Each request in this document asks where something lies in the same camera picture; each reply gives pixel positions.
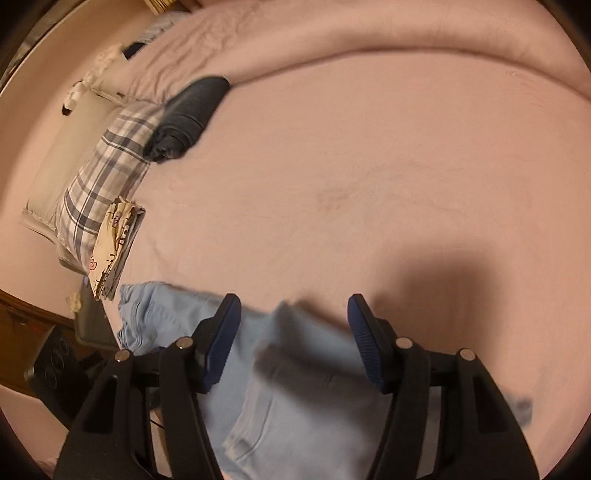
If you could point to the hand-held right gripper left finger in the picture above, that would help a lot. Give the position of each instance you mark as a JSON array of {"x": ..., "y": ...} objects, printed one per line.
[{"x": 217, "y": 341}]

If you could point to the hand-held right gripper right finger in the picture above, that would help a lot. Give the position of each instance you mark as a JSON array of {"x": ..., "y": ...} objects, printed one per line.
[{"x": 369, "y": 341}]

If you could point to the light blue denim pants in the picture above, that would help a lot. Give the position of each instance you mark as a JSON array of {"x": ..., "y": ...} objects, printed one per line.
[{"x": 295, "y": 415}]

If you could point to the folded dark denim pants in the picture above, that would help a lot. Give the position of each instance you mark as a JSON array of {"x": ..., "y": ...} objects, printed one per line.
[{"x": 189, "y": 115}]

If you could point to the grey flat device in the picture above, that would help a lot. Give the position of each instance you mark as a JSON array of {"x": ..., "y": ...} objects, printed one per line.
[{"x": 94, "y": 318}]

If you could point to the folded floral cloth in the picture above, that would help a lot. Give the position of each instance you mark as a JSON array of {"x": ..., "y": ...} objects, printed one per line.
[{"x": 113, "y": 244}]

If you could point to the pink bed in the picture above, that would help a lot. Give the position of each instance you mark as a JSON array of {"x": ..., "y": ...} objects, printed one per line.
[{"x": 369, "y": 184}]

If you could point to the plaid pillow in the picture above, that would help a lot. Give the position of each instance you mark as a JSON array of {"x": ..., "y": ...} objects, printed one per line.
[{"x": 106, "y": 184}]

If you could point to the wooden nightstand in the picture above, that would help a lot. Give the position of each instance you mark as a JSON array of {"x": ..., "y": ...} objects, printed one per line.
[{"x": 18, "y": 332}]

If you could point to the white pillow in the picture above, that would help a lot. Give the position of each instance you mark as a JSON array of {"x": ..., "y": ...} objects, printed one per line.
[{"x": 60, "y": 175}]

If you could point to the white plush toy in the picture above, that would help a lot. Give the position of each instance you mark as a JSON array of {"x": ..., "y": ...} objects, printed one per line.
[{"x": 99, "y": 64}]

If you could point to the dark cloth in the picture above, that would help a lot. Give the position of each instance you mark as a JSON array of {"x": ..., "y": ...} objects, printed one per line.
[{"x": 135, "y": 50}]

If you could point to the pink duvet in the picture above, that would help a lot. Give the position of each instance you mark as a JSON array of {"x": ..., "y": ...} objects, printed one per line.
[{"x": 369, "y": 27}]

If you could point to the yellow pleated cloth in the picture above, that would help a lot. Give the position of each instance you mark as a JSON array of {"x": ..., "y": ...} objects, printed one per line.
[{"x": 159, "y": 4}]

